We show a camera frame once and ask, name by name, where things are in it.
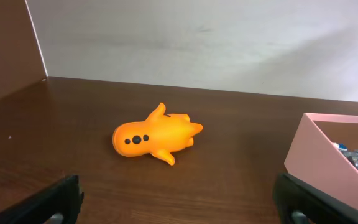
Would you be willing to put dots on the orange rubber toy animal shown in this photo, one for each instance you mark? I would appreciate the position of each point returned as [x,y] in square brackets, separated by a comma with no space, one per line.
[159,135]

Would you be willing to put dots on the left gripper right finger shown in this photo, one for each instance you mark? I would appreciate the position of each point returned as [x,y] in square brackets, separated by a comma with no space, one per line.
[298,202]

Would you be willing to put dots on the white open cardboard box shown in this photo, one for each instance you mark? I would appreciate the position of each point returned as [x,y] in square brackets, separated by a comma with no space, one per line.
[314,159]

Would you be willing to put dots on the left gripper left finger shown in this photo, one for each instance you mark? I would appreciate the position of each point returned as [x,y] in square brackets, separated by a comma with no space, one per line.
[63,197]

